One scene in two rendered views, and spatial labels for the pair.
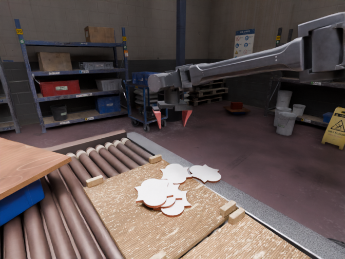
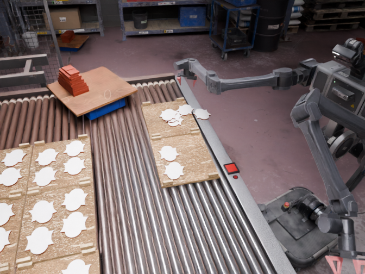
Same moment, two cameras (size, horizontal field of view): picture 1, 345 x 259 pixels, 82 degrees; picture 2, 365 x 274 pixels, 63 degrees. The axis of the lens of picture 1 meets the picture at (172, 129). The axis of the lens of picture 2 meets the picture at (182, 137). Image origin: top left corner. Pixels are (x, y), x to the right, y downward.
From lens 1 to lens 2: 1.51 m
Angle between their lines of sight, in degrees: 28
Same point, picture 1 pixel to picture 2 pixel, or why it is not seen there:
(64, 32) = not seen: outside the picture
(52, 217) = (127, 113)
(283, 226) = (213, 143)
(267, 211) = (213, 137)
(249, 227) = (197, 138)
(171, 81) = (183, 66)
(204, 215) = (183, 129)
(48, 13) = not seen: outside the picture
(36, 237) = (121, 118)
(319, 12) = not seen: outside the picture
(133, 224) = (155, 124)
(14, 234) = (114, 116)
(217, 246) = (180, 139)
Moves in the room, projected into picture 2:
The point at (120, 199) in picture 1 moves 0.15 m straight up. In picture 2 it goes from (154, 114) to (153, 97)
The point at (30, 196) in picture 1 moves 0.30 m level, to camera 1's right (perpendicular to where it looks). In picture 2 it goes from (120, 103) to (155, 113)
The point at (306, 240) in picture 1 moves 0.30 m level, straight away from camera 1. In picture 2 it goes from (216, 149) to (255, 137)
